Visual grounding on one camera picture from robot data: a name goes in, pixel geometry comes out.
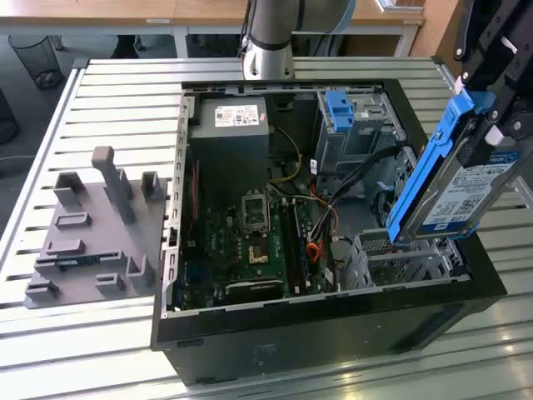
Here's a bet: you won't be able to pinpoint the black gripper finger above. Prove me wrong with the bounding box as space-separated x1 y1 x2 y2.
452 0 519 91
486 96 533 147

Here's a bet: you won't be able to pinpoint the hard disk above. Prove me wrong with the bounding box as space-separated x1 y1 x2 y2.
385 77 521 251

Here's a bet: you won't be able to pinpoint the black disk power wire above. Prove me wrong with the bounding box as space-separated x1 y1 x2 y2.
310 145 403 241

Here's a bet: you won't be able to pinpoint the blue installed disk carrier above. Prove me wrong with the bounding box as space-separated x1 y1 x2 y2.
326 89 355 133

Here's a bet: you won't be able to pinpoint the low metal disk bay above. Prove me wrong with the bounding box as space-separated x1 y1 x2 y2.
339 227 474 293

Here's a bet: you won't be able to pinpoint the black RAM slot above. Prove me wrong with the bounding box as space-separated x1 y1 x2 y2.
291 198 312 291
279 198 303 295

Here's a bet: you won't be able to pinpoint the brown wooden cabinet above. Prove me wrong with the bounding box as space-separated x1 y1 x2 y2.
410 0 470 59

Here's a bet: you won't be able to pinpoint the black case fan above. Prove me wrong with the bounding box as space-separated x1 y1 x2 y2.
372 181 403 230

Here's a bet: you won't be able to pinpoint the tall metal drive cage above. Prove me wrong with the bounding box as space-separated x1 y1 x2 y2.
314 89 407 184

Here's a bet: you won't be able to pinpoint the CPU socket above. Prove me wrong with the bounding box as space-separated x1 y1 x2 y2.
241 189 271 234

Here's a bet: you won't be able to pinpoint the black open PC case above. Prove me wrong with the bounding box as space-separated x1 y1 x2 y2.
149 77 507 387

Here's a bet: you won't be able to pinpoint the gold framed chipset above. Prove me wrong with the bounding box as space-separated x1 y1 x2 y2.
248 243 270 265

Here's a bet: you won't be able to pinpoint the grey power supply unit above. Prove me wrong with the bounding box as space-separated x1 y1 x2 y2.
189 97 271 209

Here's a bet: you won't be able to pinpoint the black graphics card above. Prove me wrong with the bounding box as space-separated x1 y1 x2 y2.
224 277 285 303

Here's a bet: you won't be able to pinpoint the green motherboard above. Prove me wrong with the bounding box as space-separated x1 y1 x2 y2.
174 182 334 312

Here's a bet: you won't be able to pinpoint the dark person legs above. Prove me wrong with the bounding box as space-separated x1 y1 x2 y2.
110 35 147 59

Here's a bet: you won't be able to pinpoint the grey parts rack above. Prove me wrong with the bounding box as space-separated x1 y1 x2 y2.
23 145 174 310

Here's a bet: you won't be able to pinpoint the black mesh waste basket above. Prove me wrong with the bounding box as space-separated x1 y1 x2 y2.
7 33 63 89

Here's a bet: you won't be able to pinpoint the dark slim circuit card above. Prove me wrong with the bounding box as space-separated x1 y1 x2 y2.
53 258 101 270

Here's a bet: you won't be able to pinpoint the orange white wire bundle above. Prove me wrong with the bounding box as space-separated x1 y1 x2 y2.
310 194 341 245

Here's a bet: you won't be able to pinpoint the yellow wire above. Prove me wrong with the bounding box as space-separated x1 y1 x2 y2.
266 127 303 184

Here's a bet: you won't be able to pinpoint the orange flat cable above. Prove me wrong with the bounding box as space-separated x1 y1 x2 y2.
306 243 330 264

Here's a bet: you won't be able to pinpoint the black arm base cable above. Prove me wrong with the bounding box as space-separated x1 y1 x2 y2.
238 0 256 59

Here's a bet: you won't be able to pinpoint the thin red wire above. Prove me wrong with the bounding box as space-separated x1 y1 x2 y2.
187 160 201 243

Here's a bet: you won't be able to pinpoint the wooden desk white frame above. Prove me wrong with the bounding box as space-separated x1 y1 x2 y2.
0 0 426 58

